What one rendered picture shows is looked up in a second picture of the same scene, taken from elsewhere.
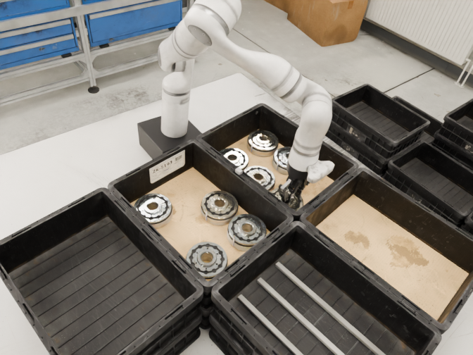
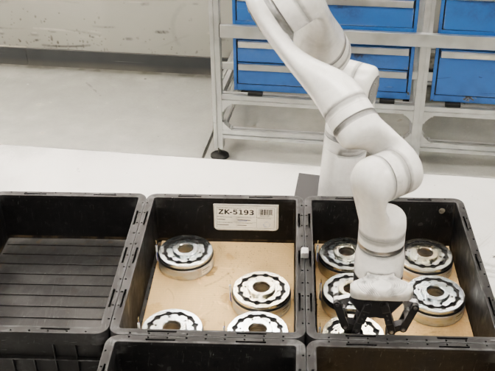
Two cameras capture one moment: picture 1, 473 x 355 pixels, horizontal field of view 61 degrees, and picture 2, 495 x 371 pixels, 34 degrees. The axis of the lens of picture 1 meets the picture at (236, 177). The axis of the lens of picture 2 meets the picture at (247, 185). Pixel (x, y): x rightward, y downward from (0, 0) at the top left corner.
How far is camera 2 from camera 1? 84 cm
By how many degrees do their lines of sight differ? 43
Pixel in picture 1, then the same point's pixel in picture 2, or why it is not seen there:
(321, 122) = (363, 188)
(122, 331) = not seen: hidden behind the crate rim
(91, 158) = not seen: hidden behind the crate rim
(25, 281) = (13, 251)
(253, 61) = (300, 69)
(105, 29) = (462, 79)
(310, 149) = (367, 241)
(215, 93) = (484, 195)
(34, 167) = (162, 179)
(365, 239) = not seen: outside the picture
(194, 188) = (265, 264)
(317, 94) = (390, 150)
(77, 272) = (57, 269)
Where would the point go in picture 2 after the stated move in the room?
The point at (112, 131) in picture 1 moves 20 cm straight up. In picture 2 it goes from (283, 180) to (284, 109)
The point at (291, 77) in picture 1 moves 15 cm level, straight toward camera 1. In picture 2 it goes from (344, 106) to (254, 132)
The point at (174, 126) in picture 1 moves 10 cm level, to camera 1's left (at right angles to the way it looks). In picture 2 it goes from (328, 189) to (297, 171)
